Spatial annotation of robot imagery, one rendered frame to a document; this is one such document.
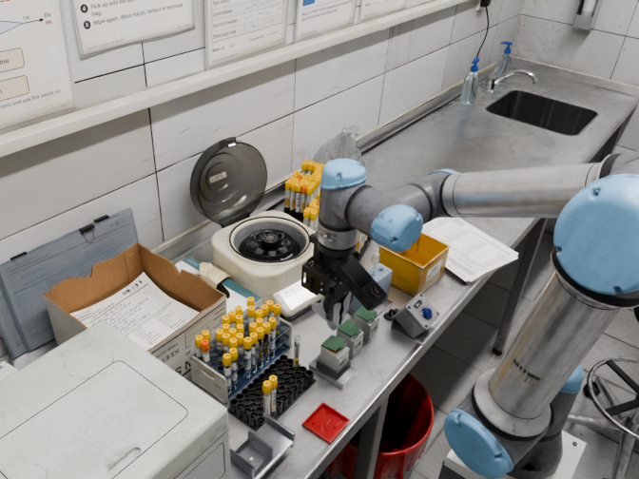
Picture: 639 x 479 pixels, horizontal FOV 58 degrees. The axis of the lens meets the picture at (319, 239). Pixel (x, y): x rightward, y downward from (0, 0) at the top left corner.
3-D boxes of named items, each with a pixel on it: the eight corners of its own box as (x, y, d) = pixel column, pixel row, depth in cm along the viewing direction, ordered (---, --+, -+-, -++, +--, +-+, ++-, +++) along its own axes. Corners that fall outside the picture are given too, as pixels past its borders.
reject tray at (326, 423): (330, 445, 109) (330, 442, 109) (301, 426, 112) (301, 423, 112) (350, 422, 114) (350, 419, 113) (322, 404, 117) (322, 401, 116)
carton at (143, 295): (141, 415, 112) (131, 360, 103) (53, 346, 125) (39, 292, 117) (231, 345, 129) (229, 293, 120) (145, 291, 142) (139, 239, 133)
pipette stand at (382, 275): (367, 324, 137) (372, 291, 131) (344, 310, 141) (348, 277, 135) (392, 304, 143) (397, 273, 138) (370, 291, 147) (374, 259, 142)
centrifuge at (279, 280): (275, 332, 133) (276, 290, 126) (201, 270, 150) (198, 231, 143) (347, 289, 147) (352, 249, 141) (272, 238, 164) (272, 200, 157)
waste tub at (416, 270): (416, 299, 146) (422, 268, 140) (374, 276, 152) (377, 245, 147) (444, 277, 154) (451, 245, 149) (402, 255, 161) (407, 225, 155)
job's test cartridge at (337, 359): (336, 378, 121) (338, 356, 117) (318, 367, 123) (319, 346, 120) (347, 367, 124) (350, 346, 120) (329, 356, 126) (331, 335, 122)
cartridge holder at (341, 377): (342, 390, 120) (343, 377, 118) (308, 369, 124) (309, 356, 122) (357, 374, 124) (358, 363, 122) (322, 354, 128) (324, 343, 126)
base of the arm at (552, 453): (574, 449, 108) (591, 413, 103) (531, 497, 100) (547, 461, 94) (506, 399, 117) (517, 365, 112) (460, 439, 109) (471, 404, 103)
